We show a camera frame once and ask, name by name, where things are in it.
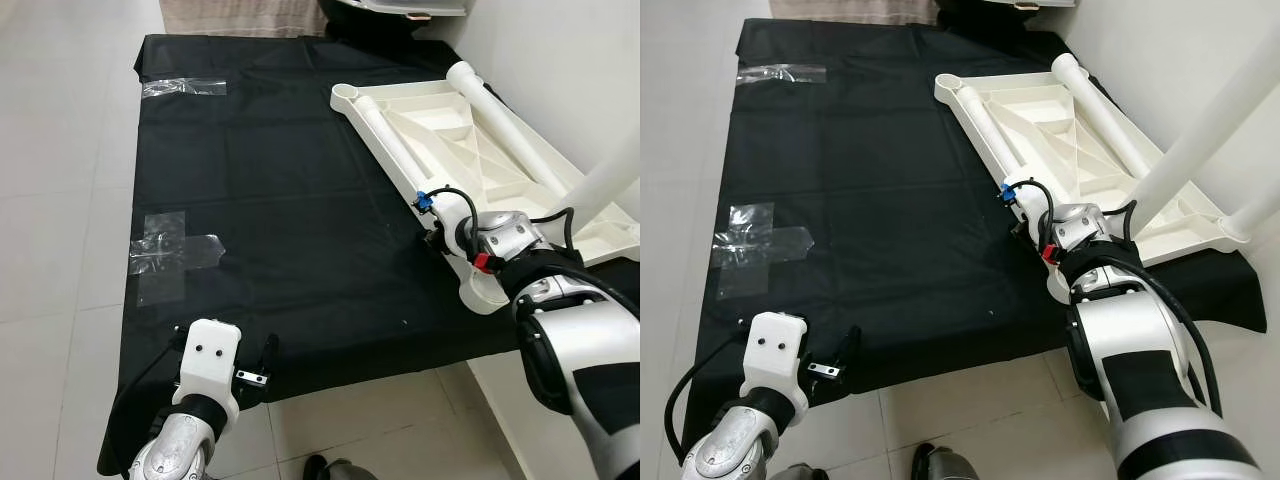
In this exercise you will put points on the white plastic table leg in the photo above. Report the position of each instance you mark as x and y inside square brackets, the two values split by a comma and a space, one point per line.
[610, 170]
[515, 130]
[988, 135]
[1255, 215]
[1105, 115]
[392, 150]
[1210, 130]

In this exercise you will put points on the grey black robot left foot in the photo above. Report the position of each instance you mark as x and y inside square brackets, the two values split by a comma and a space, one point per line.
[800, 472]

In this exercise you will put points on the grey black robot right foot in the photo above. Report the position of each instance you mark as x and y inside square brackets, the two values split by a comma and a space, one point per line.
[948, 465]
[340, 470]

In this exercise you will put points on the black tablecloth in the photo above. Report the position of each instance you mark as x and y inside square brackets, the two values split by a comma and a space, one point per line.
[300, 250]
[900, 250]

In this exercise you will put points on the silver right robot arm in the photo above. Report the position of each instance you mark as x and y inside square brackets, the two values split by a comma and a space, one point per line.
[1140, 370]
[580, 360]

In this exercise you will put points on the grey black robot foot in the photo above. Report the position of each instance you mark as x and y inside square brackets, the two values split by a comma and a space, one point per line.
[340, 470]
[948, 465]
[800, 472]

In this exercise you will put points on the white plastic children table top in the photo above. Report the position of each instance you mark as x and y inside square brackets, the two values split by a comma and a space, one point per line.
[440, 130]
[1040, 120]

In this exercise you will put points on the cross-shaped clear tape patch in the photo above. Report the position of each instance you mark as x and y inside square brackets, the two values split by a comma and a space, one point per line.
[750, 250]
[165, 255]

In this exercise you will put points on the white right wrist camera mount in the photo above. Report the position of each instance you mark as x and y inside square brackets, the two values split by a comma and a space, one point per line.
[455, 212]
[1035, 205]

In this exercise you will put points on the clear tape strip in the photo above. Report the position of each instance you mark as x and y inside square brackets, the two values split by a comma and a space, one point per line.
[183, 87]
[780, 74]

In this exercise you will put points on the beige cloth covered bench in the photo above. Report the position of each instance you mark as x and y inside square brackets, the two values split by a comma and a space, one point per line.
[850, 10]
[240, 18]

